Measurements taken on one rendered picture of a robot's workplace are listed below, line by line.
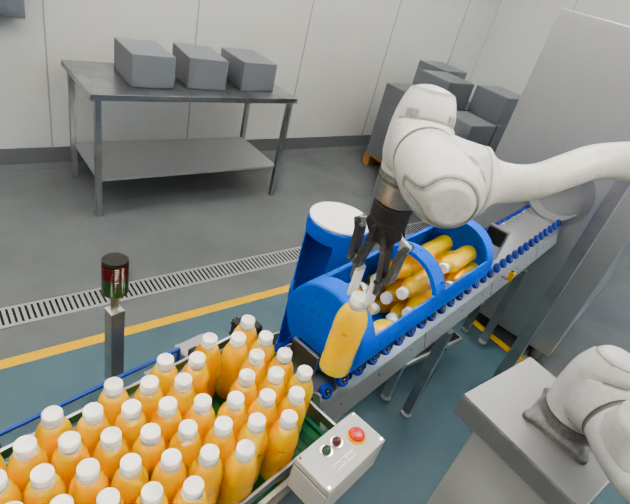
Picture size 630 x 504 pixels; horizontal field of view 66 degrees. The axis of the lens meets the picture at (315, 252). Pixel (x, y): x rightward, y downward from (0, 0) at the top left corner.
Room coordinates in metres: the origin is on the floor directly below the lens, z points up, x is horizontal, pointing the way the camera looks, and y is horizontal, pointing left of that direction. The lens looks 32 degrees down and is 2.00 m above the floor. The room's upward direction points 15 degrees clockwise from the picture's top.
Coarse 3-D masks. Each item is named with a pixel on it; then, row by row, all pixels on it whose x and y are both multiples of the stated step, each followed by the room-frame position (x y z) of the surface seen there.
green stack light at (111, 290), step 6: (102, 282) 0.89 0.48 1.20; (108, 282) 0.88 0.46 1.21; (120, 282) 0.89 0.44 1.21; (126, 282) 0.91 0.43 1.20; (102, 288) 0.89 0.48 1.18; (108, 288) 0.88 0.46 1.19; (114, 288) 0.88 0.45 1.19; (120, 288) 0.89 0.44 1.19; (126, 288) 0.91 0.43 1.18; (108, 294) 0.88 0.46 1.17; (114, 294) 0.88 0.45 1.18; (120, 294) 0.89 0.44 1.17; (126, 294) 0.91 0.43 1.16
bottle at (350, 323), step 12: (348, 300) 0.83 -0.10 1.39; (348, 312) 0.81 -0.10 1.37; (360, 312) 0.81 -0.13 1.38; (336, 324) 0.81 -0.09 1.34; (348, 324) 0.79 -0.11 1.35; (360, 324) 0.80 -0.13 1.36; (336, 336) 0.80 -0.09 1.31; (348, 336) 0.79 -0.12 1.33; (360, 336) 0.80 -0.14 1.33; (324, 348) 0.82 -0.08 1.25; (336, 348) 0.79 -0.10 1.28; (348, 348) 0.79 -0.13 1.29; (324, 360) 0.80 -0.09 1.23; (336, 360) 0.79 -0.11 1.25; (348, 360) 0.79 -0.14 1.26; (324, 372) 0.79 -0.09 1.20; (336, 372) 0.79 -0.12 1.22
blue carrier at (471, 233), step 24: (408, 240) 1.66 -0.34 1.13; (456, 240) 1.78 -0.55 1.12; (480, 240) 1.73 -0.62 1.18; (432, 264) 1.38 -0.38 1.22; (480, 264) 1.61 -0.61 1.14; (312, 288) 1.10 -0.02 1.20; (336, 288) 1.08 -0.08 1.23; (432, 288) 1.32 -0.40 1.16; (456, 288) 1.44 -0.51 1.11; (288, 312) 1.13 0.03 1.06; (312, 312) 1.08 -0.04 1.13; (336, 312) 1.04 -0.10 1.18; (408, 312) 1.19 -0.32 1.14; (432, 312) 1.33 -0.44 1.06; (312, 336) 1.07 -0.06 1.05; (384, 336) 1.07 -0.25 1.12; (360, 360) 0.98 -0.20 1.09
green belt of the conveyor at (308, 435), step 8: (216, 400) 0.88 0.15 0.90; (224, 400) 0.89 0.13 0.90; (216, 408) 0.86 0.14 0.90; (304, 424) 0.88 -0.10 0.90; (312, 424) 0.89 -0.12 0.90; (304, 432) 0.86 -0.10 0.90; (312, 432) 0.86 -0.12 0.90; (320, 432) 0.87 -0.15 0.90; (304, 440) 0.83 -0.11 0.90; (312, 440) 0.84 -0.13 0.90; (296, 448) 0.80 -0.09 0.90; (304, 448) 0.81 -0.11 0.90; (296, 456) 0.78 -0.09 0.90; (288, 472) 0.73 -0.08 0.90; (264, 480) 0.69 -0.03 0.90; (256, 488) 0.67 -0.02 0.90; (272, 488) 0.68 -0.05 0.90; (264, 496) 0.65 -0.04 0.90
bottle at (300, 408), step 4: (284, 400) 0.79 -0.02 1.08; (288, 400) 0.78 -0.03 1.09; (280, 404) 0.79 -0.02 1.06; (284, 404) 0.78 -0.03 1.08; (288, 404) 0.78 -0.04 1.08; (292, 404) 0.78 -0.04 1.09; (296, 404) 0.78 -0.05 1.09; (300, 404) 0.78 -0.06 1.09; (304, 404) 0.80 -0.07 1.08; (280, 408) 0.78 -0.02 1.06; (284, 408) 0.78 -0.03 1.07; (288, 408) 0.77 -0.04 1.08; (292, 408) 0.77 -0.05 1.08; (296, 408) 0.78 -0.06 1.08; (300, 408) 0.78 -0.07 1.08; (304, 408) 0.79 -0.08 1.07; (280, 412) 0.77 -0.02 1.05; (296, 412) 0.77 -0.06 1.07; (300, 412) 0.78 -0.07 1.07; (304, 412) 0.79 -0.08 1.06; (280, 416) 0.77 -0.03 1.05; (300, 416) 0.77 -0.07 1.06; (304, 416) 0.79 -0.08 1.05; (300, 420) 0.77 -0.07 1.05; (300, 424) 0.78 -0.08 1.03; (300, 428) 0.78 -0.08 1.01
